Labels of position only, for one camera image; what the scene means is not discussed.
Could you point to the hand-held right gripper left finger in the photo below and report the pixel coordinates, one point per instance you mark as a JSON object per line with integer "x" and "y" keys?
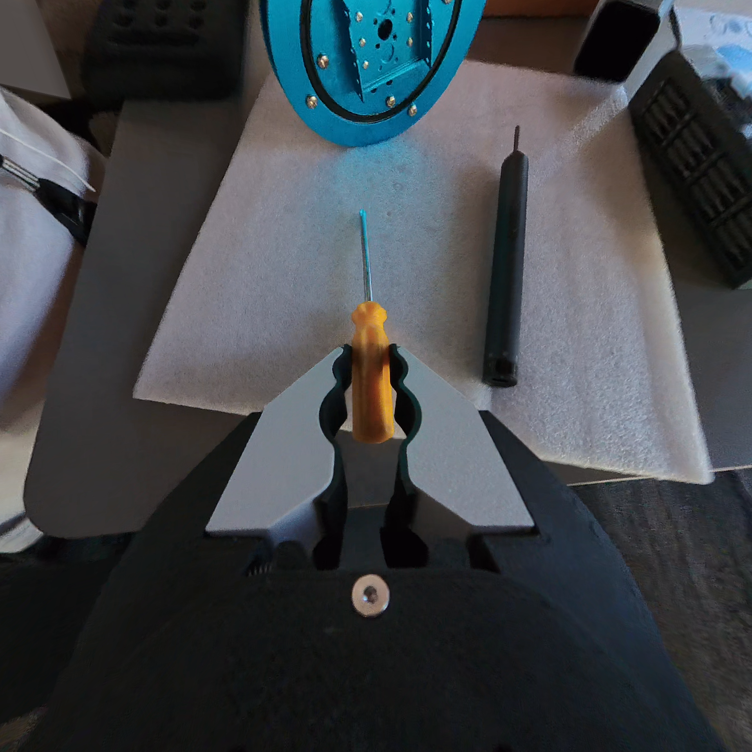
{"x": 276, "y": 470}

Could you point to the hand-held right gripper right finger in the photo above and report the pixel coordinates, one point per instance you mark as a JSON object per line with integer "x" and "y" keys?
{"x": 464, "y": 470}

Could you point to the black electric screwdriver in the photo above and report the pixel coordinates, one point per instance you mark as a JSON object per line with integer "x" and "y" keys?
{"x": 508, "y": 264}

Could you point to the blue round metal turntable base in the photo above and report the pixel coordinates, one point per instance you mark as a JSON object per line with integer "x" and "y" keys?
{"x": 294, "y": 100}

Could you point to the grey desk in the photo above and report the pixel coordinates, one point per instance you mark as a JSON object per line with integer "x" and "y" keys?
{"x": 117, "y": 294}

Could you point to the white foam sheet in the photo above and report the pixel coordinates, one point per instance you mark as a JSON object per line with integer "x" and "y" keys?
{"x": 587, "y": 294}

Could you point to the black screwdriver bit case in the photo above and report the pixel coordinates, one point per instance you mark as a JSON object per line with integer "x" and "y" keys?
{"x": 699, "y": 158}

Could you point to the dark bit case sleeve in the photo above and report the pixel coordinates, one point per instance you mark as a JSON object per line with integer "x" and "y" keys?
{"x": 617, "y": 41}

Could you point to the cardboard box with white flaps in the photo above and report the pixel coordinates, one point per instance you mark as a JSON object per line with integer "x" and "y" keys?
{"x": 529, "y": 6}

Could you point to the printed instruction sheet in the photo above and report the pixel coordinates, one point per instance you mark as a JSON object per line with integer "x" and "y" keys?
{"x": 717, "y": 29}

